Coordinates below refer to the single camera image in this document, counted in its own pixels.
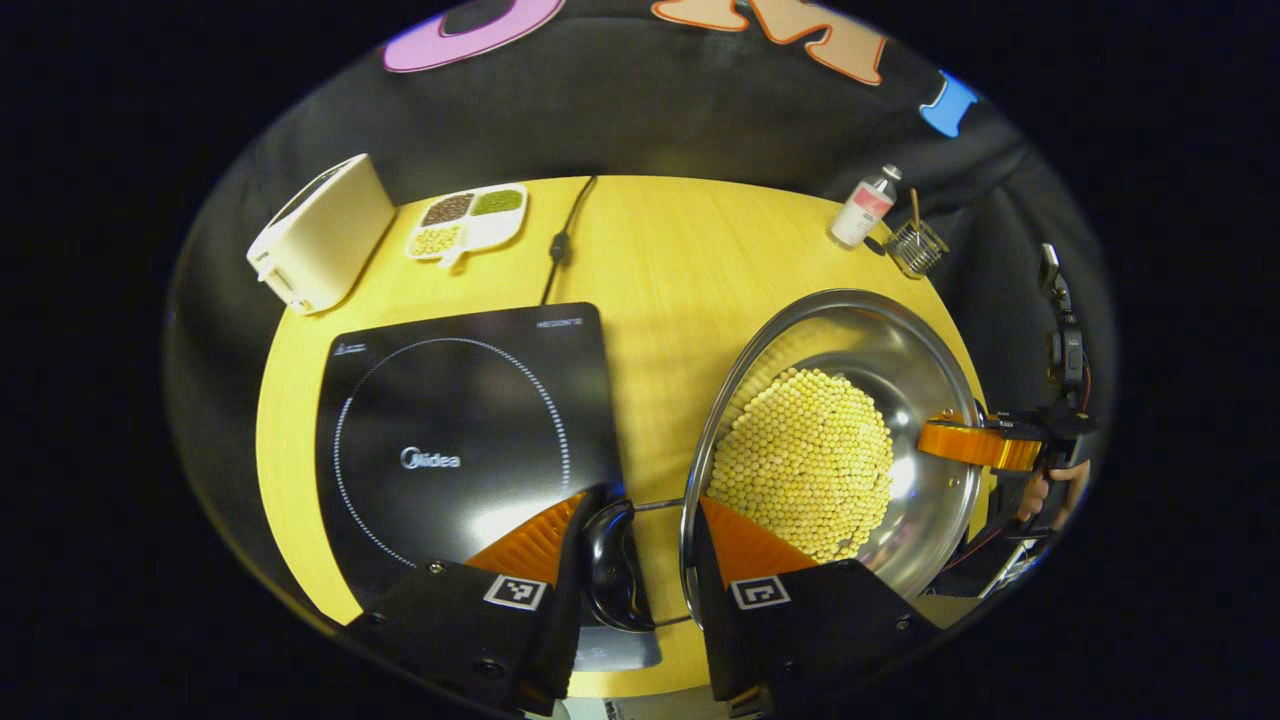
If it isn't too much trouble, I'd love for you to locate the black power cable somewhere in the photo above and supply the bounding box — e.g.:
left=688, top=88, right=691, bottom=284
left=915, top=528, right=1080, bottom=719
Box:
left=540, top=175, right=598, bottom=306

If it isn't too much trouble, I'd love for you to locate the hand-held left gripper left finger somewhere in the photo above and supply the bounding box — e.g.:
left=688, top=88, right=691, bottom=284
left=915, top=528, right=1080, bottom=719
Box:
left=340, top=485, right=608, bottom=716

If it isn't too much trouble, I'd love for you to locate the white divided bean tray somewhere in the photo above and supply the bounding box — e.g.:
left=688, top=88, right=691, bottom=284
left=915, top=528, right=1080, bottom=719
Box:
left=405, top=183, right=529, bottom=271

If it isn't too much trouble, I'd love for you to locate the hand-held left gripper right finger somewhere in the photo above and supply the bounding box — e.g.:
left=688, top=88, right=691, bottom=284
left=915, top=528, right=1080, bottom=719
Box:
left=690, top=497, right=941, bottom=716

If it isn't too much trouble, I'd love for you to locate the pile of yellow soybeans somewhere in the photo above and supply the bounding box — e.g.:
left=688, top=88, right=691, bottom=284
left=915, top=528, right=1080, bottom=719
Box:
left=705, top=368, right=896, bottom=564

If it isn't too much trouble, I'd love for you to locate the white toaster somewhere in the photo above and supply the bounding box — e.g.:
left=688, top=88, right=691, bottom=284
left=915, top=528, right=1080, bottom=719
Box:
left=247, top=153, right=396, bottom=316

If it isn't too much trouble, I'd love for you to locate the small white bottle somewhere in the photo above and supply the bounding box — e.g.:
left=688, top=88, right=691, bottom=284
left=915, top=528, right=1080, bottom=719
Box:
left=828, top=165, right=903, bottom=249

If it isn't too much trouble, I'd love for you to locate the black induction cooktop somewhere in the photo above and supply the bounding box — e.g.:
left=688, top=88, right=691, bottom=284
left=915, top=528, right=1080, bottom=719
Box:
left=315, top=302, right=661, bottom=673

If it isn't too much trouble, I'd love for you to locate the wire mesh basket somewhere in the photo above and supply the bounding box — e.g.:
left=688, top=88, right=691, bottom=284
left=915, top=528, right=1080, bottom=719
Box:
left=885, top=218, right=951, bottom=279

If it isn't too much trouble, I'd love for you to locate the stainless steel pot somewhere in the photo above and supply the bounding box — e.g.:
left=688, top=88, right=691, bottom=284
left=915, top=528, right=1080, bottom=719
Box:
left=580, top=290, right=986, bottom=633

